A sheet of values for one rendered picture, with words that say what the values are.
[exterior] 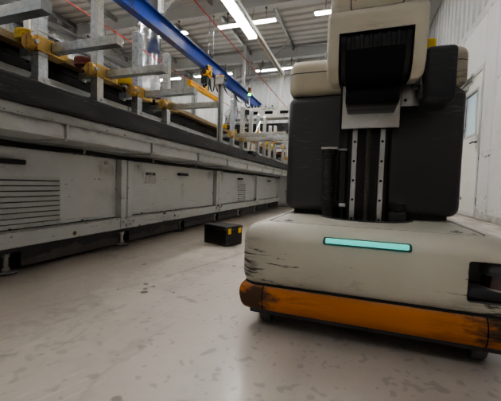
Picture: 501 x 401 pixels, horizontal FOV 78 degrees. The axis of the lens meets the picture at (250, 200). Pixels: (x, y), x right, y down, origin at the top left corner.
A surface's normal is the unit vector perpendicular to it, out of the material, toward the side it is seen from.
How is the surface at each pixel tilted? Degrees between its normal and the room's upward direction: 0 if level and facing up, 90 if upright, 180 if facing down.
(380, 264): 90
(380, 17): 98
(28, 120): 90
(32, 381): 0
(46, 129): 90
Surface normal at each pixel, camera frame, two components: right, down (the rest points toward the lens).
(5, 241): 0.95, 0.04
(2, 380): 0.03, -1.00
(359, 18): -0.33, 0.18
